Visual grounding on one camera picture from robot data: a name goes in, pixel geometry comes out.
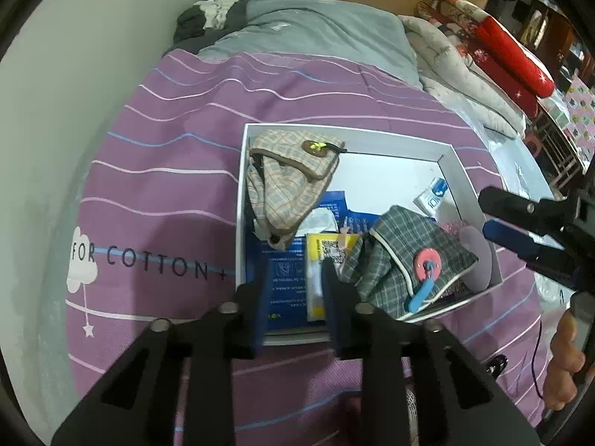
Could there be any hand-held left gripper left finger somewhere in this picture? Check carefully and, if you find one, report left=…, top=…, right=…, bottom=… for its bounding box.
left=50, top=260, right=269, bottom=446

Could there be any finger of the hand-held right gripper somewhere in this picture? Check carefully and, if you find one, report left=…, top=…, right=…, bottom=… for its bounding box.
left=482, top=220, right=578, bottom=290
left=478, top=187, right=579, bottom=239

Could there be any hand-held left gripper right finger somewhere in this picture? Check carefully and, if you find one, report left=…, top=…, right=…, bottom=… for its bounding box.
left=321, top=258, right=542, bottom=446

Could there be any blue packet with text side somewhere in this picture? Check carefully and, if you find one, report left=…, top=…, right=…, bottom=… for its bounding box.
left=246, top=232, right=326, bottom=335

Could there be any blue packet with picture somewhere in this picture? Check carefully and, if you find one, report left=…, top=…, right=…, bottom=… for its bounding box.
left=317, top=190, right=382, bottom=242

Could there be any grey plaid pouch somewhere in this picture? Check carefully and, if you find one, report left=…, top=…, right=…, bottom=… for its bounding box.
left=341, top=205, right=479, bottom=321

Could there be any white cardboard box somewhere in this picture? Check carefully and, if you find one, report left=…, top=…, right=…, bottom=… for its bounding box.
left=235, top=123, right=505, bottom=347

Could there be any person's right hand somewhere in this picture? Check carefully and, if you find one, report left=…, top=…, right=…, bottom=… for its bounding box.
left=543, top=309, right=587, bottom=412

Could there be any lilac round pad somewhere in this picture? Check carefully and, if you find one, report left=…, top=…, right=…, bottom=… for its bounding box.
left=458, top=225, right=493, bottom=291

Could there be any clear plastic sheet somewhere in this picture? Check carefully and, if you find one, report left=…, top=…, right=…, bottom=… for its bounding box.
left=476, top=118, right=556, bottom=203

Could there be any yellow packet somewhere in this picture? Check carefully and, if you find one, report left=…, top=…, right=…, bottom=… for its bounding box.
left=304, top=232, right=361, bottom=321

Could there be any small white blue sachet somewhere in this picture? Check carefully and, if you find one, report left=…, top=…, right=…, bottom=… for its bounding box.
left=413, top=177, right=449, bottom=217

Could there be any colourful printed cloth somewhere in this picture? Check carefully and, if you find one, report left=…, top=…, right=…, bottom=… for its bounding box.
left=560, top=77, right=595, bottom=126

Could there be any small black clip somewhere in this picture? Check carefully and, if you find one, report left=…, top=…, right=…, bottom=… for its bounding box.
left=483, top=354, right=508, bottom=377

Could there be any beige plaid pouch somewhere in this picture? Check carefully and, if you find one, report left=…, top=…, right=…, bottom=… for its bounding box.
left=245, top=129, right=348, bottom=249

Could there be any beige quilt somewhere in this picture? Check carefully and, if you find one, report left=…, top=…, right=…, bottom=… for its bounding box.
left=397, top=14, right=526, bottom=138

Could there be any red floral quilt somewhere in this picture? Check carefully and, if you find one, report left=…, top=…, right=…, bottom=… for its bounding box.
left=414, top=0, right=556, bottom=119

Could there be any purple striped bed sheet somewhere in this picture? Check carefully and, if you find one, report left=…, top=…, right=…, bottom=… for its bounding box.
left=65, top=49, right=554, bottom=446

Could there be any grey blanket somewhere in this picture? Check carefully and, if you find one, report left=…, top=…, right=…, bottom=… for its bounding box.
left=197, top=0, right=424, bottom=89

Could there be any dark grey clothing bundle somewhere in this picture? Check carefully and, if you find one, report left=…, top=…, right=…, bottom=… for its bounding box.
left=174, top=0, right=249, bottom=54

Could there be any black cable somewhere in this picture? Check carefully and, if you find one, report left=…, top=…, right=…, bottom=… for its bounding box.
left=531, top=318, right=546, bottom=400

